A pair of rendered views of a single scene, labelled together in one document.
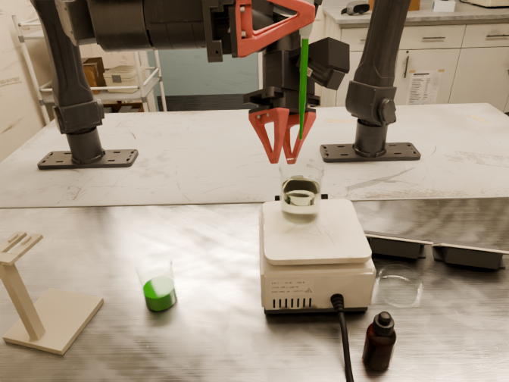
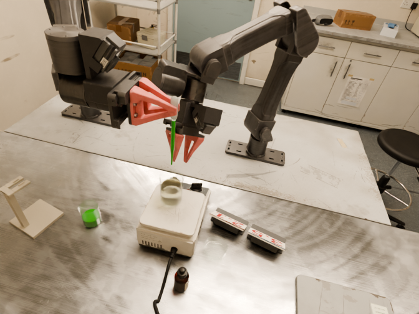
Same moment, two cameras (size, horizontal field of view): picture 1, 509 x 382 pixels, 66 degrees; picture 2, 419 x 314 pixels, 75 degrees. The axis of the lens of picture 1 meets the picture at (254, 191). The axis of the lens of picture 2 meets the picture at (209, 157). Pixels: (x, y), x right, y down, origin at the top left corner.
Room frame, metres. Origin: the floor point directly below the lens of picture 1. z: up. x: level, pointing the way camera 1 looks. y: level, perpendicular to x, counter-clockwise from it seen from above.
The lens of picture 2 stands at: (0.01, -0.17, 1.47)
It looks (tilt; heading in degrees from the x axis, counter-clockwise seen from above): 40 degrees down; 6
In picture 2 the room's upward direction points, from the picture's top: 8 degrees clockwise
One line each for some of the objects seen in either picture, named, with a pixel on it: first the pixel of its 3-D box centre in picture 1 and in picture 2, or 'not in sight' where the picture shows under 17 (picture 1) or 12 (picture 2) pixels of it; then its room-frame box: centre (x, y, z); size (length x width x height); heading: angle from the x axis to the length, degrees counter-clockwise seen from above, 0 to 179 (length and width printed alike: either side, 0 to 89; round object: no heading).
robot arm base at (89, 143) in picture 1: (85, 144); (90, 106); (0.77, 0.35, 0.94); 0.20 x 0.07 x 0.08; 88
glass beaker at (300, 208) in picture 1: (301, 192); (171, 189); (0.40, -0.06, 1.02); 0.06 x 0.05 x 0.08; 33
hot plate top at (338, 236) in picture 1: (311, 228); (174, 208); (0.39, -0.07, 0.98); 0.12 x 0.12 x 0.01; 89
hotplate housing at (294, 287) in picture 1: (307, 242); (176, 211); (0.41, -0.07, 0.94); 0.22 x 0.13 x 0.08; 179
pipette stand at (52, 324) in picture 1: (39, 281); (28, 200); (0.33, 0.25, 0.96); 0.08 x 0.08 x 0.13; 74
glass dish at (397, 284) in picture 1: (398, 285); (215, 248); (0.36, -0.18, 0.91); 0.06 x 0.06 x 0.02
